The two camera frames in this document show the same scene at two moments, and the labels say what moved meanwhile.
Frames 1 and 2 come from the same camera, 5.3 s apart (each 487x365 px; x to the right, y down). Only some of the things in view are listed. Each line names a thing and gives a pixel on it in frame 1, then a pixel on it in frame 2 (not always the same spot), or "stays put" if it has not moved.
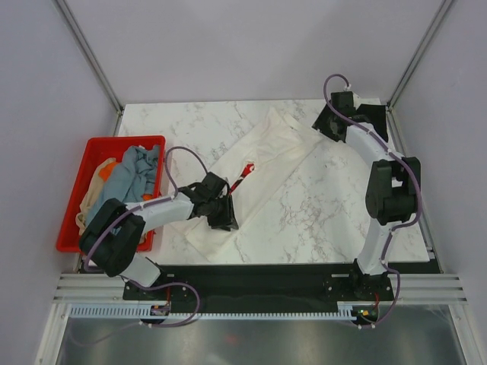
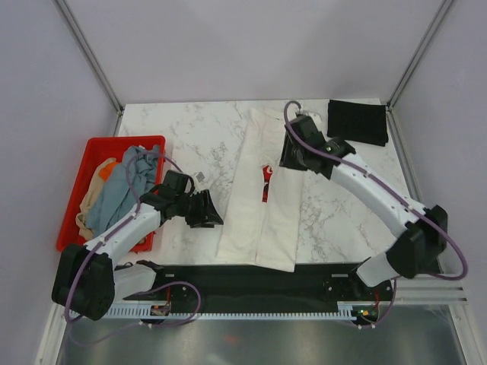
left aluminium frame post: [89, 58] stays put
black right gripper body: [324, 122] → [292, 157]
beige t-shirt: [81, 217] stays put
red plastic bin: [98, 150] stays put
